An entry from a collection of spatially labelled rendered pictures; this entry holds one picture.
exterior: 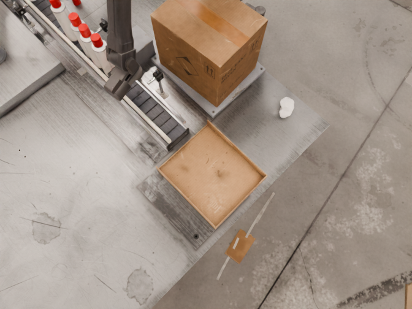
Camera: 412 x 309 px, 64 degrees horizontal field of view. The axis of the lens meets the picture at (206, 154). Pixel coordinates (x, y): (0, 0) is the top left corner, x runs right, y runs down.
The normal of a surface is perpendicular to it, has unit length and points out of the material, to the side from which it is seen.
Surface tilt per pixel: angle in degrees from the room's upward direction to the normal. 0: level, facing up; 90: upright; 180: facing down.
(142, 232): 0
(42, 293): 0
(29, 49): 0
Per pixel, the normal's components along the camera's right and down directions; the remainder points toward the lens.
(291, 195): 0.01, -0.32
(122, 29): 0.76, 0.50
